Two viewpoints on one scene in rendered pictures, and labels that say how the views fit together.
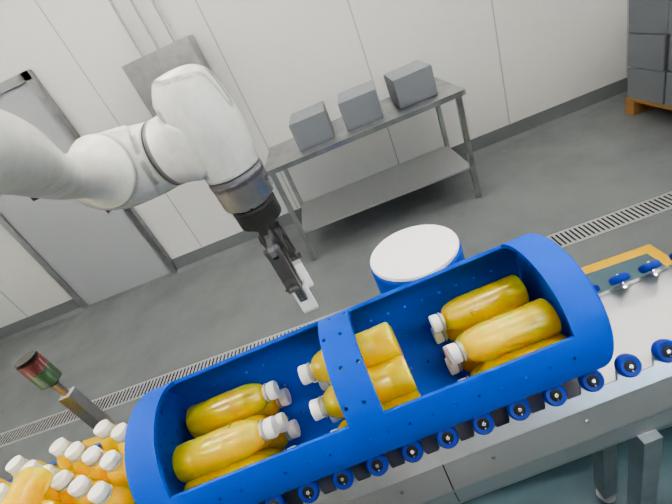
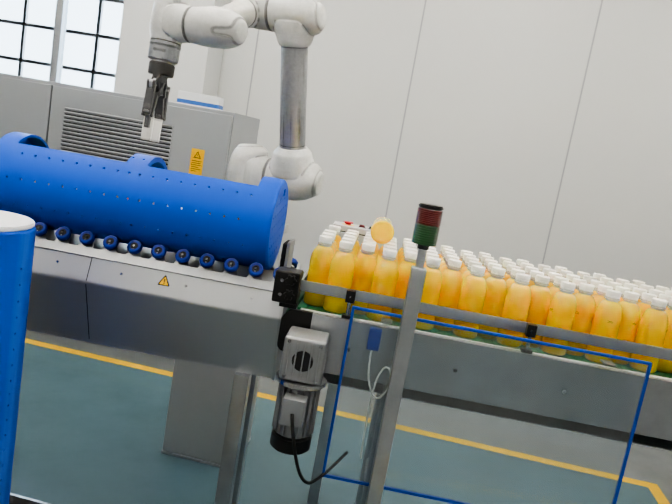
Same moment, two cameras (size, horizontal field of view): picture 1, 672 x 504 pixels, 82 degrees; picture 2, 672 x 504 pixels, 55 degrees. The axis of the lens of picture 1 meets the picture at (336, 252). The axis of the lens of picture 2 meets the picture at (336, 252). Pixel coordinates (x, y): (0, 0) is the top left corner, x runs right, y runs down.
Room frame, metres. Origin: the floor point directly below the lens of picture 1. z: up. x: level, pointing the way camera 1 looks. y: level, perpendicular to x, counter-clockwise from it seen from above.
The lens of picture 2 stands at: (2.58, 0.69, 1.36)
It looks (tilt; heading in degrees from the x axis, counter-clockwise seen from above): 9 degrees down; 180
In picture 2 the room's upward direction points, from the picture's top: 10 degrees clockwise
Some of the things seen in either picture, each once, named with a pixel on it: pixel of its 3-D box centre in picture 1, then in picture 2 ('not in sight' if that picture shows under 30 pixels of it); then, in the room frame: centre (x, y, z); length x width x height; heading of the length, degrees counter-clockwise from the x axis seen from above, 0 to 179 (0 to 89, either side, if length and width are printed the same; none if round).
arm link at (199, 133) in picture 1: (197, 126); (174, 16); (0.61, 0.11, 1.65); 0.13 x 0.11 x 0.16; 74
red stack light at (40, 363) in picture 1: (33, 365); (429, 216); (0.97, 0.90, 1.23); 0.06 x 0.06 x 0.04
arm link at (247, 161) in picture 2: not in sight; (249, 170); (-0.05, 0.29, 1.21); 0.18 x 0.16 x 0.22; 73
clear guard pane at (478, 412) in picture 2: not in sight; (480, 421); (0.90, 1.16, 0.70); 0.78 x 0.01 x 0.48; 87
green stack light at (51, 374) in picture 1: (44, 375); (425, 234); (0.97, 0.90, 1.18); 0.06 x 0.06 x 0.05
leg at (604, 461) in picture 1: (604, 447); not in sight; (0.60, -0.51, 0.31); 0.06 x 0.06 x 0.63; 87
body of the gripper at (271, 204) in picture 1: (264, 222); (160, 78); (0.62, 0.09, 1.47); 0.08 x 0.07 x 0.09; 177
